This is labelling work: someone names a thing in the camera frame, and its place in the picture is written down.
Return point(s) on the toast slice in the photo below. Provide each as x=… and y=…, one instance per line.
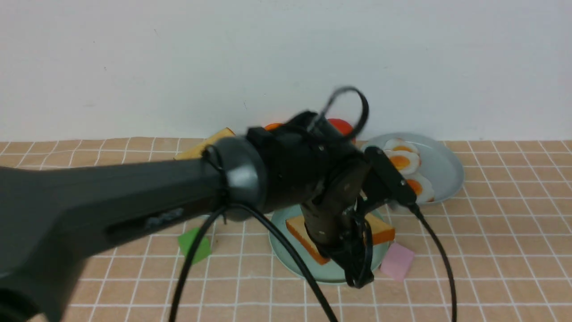
x=295, y=228
x=197, y=151

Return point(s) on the grey-blue egg plate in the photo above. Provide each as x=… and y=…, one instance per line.
x=438, y=163

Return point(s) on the green cube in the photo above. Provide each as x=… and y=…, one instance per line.
x=186, y=240

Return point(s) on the red pomegranate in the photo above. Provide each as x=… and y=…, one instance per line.
x=344, y=127

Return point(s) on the pink cube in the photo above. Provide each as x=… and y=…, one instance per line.
x=397, y=262

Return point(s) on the teal centre plate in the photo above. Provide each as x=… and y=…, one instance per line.
x=328, y=273

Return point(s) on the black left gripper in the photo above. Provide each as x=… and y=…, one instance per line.
x=333, y=224

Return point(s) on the checkered peach tablecloth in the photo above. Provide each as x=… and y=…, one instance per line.
x=507, y=234

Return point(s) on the fried egg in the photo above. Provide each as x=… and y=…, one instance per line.
x=397, y=144
x=422, y=187
x=405, y=162

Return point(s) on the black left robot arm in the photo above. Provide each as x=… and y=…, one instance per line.
x=53, y=221

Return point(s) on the orange fruit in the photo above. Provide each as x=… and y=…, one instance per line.
x=272, y=126

